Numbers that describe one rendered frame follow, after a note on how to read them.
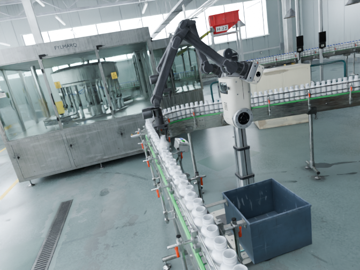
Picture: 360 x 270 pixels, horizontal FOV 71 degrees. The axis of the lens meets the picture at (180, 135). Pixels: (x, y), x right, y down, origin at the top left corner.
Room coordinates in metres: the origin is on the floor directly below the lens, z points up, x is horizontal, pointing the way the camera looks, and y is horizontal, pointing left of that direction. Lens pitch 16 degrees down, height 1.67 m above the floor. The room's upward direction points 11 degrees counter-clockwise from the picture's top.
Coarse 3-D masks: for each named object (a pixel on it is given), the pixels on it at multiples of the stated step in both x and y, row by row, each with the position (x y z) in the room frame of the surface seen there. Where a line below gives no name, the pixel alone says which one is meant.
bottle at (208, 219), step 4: (204, 216) 0.74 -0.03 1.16; (208, 216) 0.75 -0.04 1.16; (212, 216) 0.73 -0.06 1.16; (204, 220) 0.72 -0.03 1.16; (208, 220) 0.71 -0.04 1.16; (212, 220) 0.72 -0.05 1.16; (204, 224) 0.72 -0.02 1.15; (208, 224) 0.71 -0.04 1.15; (204, 228) 0.72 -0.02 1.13; (204, 232) 0.71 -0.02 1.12; (204, 236) 0.71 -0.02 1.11; (204, 240) 0.71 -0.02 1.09; (204, 248) 0.73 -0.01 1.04
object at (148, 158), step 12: (144, 144) 2.05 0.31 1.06; (156, 156) 1.63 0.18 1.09; (180, 156) 1.65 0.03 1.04; (168, 180) 1.18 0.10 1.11; (192, 180) 1.21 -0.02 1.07; (192, 228) 0.75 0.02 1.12; (228, 228) 0.77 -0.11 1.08; (240, 228) 0.77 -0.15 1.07; (180, 240) 0.73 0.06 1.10; (192, 240) 0.74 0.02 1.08; (180, 252) 0.73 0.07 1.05; (240, 252) 0.77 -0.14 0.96
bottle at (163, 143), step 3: (162, 138) 1.58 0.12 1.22; (165, 138) 1.59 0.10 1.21; (162, 141) 1.58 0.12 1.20; (165, 141) 1.58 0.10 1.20; (159, 144) 1.58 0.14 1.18; (162, 144) 1.57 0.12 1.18; (165, 144) 1.56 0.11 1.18; (168, 144) 1.58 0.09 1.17; (159, 147) 1.58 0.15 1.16; (162, 147) 1.56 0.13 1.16; (168, 147) 1.57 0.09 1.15; (168, 150) 1.57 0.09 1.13
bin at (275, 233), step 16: (224, 192) 1.24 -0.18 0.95; (240, 192) 1.26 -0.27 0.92; (256, 192) 1.27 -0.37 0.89; (272, 192) 1.29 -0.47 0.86; (288, 192) 1.15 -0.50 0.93; (224, 208) 1.24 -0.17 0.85; (240, 208) 1.25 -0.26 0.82; (256, 208) 1.27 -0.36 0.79; (272, 208) 1.29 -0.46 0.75; (288, 208) 1.16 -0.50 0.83; (304, 208) 0.99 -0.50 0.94; (256, 224) 0.94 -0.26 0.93; (272, 224) 0.96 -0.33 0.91; (288, 224) 0.97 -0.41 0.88; (304, 224) 0.99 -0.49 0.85; (240, 240) 1.07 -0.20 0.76; (256, 240) 0.94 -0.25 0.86; (272, 240) 0.96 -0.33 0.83; (288, 240) 0.97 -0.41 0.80; (304, 240) 0.99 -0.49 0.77; (256, 256) 0.94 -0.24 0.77; (272, 256) 0.96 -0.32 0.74
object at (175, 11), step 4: (180, 0) 7.07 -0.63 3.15; (184, 0) 6.91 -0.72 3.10; (188, 0) 6.98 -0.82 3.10; (192, 0) 7.07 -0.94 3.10; (176, 4) 7.50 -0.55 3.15; (180, 4) 7.30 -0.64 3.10; (184, 4) 7.40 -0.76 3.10; (156, 8) 12.14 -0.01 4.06; (176, 8) 7.70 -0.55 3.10; (180, 8) 7.79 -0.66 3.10; (172, 12) 8.14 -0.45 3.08; (176, 12) 8.33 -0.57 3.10; (168, 16) 8.70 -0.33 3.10; (172, 16) 8.84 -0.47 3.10; (164, 20) 9.37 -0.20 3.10; (168, 20) 9.52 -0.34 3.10; (152, 24) 14.11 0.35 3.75; (160, 24) 10.25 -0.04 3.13; (164, 24) 10.12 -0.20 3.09; (156, 28) 11.21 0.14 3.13; (160, 28) 11.11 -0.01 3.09; (156, 32) 12.09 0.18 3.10; (152, 36) 13.42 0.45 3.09
